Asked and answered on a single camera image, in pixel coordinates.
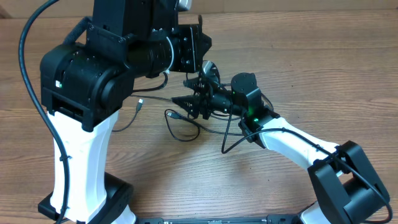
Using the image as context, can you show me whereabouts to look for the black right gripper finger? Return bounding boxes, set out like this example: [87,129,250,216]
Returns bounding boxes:
[183,77,214,93]
[172,95,201,118]

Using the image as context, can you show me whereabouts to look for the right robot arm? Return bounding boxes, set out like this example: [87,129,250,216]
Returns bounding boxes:
[172,73,393,223]

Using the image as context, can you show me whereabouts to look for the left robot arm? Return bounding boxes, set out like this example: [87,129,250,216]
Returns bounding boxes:
[38,0,211,223]

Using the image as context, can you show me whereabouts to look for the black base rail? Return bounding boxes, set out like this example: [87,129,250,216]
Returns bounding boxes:
[136,214,303,224]

